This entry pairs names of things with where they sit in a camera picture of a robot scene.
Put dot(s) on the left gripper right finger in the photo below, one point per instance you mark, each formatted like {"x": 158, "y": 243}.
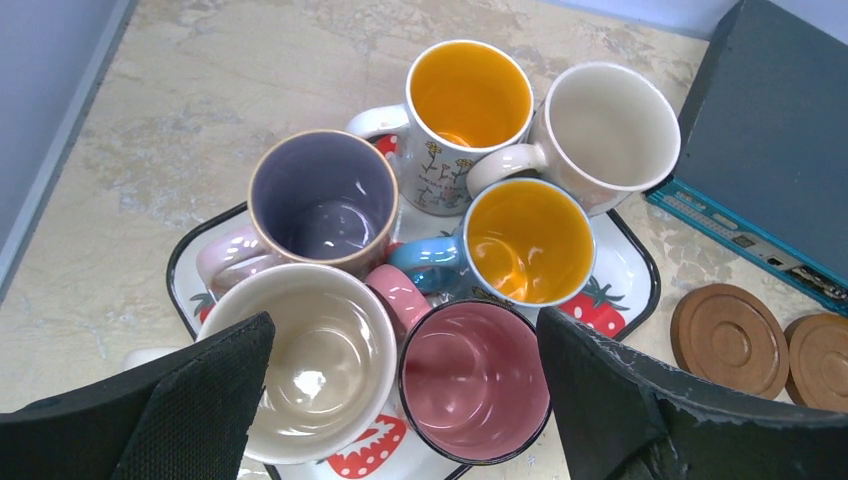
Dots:
{"x": 622, "y": 414}

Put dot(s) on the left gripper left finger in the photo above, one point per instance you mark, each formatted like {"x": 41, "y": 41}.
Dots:
{"x": 182, "y": 416}

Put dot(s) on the wooden coaster five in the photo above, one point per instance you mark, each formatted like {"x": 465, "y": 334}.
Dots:
{"x": 724, "y": 334}

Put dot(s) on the wooden coaster one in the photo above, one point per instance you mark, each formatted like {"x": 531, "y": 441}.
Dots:
{"x": 818, "y": 361}

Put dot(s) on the cream white mug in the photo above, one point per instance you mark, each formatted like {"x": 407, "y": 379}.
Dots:
{"x": 603, "y": 133}

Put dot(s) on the white strawberry tray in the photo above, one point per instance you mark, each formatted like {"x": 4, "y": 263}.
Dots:
{"x": 623, "y": 292}

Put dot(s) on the pink inside dark mug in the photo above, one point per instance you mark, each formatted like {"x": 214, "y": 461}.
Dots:
{"x": 469, "y": 375}

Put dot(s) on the beige cream mug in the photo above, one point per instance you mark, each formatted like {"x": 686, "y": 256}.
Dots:
{"x": 331, "y": 366}

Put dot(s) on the blue mug orange inside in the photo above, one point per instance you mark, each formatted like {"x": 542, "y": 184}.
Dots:
{"x": 523, "y": 242}

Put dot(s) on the purple inside pink mug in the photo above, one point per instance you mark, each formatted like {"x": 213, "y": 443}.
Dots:
{"x": 325, "y": 197}

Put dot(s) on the white floral mug orange inside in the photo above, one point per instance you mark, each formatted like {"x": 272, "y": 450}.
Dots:
{"x": 464, "y": 99}

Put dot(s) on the dark blue network switch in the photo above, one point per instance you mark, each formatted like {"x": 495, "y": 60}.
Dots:
{"x": 763, "y": 162}

